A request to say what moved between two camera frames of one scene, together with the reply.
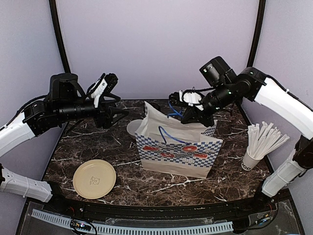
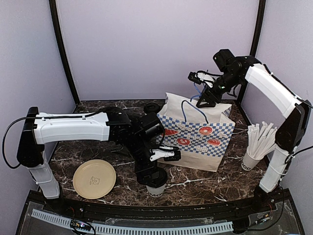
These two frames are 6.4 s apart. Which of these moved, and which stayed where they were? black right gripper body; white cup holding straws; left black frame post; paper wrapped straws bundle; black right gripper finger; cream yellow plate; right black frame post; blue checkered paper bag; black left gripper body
Moved: black left gripper body; blue checkered paper bag; black right gripper finger; black right gripper body
Stayed: white cup holding straws; cream yellow plate; right black frame post; left black frame post; paper wrapped straws bundle
